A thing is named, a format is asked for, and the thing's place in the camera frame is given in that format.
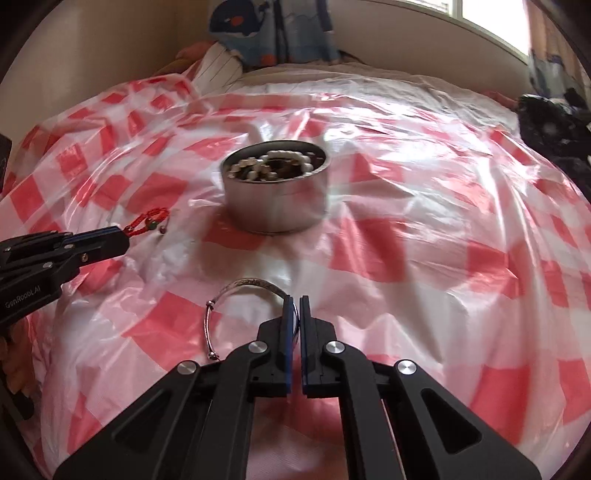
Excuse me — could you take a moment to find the pink pillow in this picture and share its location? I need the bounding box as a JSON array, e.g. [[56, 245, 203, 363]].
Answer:
[[154, 41, 218, 75]]

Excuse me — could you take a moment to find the blue whale print curtain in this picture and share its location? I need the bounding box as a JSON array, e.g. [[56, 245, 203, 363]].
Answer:
[[208, 0, 342, 68]]

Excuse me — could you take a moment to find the pile of dark clothes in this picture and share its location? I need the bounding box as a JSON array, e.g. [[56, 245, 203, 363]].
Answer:
[[515, 88, 591, 172]]

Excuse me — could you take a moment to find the round metal tin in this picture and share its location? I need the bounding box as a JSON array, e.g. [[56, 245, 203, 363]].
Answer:
[[221, 140, 331, 234]]

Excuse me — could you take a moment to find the red white checkered plastic sheet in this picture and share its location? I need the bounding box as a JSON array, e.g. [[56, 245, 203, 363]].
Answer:
[[0, 76, 591, 480]]

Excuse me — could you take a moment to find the window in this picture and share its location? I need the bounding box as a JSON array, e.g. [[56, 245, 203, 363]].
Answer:
[[402, 0, 532, 52]]

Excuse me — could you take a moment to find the white striped pillow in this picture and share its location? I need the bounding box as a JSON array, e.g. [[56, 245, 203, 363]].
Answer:
[[189, 44, 245, 90]]

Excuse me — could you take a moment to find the red string bracelet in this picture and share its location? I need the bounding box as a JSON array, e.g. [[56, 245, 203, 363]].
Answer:
[[124, 207, 171, 239]]

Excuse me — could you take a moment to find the silver bangle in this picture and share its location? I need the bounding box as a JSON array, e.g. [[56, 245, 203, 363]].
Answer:
[[204, 276, 301, 360]]

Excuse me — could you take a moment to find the person's left hand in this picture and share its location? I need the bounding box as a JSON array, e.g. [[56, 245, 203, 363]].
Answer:
[[0, 323, 29, 394]]

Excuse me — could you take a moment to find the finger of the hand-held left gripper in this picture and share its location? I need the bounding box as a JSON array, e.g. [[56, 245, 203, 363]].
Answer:
[[0, 232, 131, 289], [0, 226, 122, 252]]

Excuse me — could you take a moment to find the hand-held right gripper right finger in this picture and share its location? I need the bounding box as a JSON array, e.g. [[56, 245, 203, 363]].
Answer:
[[299, 295, 541, 480]]

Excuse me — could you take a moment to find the pink and blue curtain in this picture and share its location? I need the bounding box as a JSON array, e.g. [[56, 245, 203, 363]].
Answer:
[[526, 0, 591, 95]]

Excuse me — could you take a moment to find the brown bead bracelet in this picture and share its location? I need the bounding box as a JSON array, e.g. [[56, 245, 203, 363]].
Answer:
[[259, 158, 305, 182]]

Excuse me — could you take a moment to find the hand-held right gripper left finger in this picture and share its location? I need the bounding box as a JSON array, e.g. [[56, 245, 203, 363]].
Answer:
[[53, 295, 298, 480]]

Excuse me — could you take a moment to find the white pearl bracelet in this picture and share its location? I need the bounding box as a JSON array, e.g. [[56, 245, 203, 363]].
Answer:
[[228, 148, 324, 182]]

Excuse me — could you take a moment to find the white striped bed sheet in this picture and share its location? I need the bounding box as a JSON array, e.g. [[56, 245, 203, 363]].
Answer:
[[240, 62, 520, 134]]

